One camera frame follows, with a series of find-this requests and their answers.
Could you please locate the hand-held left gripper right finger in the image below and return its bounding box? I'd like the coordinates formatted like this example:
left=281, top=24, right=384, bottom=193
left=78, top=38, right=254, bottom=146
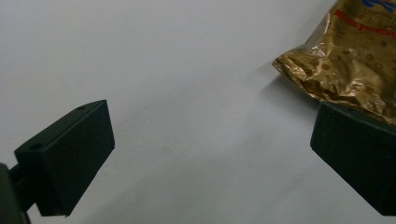
left=309, top=102, right=396, bottom=217

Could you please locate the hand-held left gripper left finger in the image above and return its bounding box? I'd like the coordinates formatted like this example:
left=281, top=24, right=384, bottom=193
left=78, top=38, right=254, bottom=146
left=8, top=99, right=116, bottom=217

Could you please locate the gold foil snack bag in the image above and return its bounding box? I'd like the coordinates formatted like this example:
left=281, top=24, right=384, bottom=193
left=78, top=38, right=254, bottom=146
left=271, top=0, right=396, bottom=128

